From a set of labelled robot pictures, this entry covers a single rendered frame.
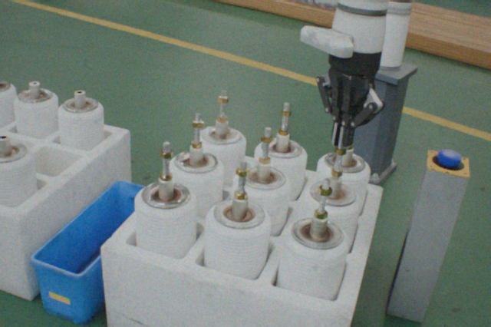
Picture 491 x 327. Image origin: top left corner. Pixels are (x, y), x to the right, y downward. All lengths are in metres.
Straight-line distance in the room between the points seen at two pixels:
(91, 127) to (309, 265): 0.57
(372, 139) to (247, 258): 0.70
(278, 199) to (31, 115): 0.58
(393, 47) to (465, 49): 1.44
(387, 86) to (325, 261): 0.69
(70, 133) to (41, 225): 0.23
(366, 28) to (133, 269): 0.49
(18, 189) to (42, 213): 0.06
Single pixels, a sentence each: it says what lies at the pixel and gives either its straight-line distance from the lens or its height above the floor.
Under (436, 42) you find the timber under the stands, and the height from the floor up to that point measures 0.06.
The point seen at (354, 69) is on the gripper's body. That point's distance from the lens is 0.77.
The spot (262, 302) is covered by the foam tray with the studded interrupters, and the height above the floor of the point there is 0.17.
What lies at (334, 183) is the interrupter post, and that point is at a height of 0.28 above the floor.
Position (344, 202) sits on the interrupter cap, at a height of 0.25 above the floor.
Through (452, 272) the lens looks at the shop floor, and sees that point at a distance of 1.23.
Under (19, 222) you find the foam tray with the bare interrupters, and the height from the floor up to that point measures 0.17.
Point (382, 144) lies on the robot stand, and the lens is 1.44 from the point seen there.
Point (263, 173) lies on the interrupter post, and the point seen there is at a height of 0.27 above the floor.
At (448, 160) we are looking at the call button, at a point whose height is 0.33.
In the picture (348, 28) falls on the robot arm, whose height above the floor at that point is 0.53.
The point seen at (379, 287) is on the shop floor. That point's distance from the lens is 1.13.
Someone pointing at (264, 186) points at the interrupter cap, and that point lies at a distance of 0.89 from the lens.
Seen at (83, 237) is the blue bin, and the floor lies 0.07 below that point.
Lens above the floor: 0.70
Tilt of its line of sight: 28 degrees down
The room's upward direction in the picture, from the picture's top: 5 degrees clockwise
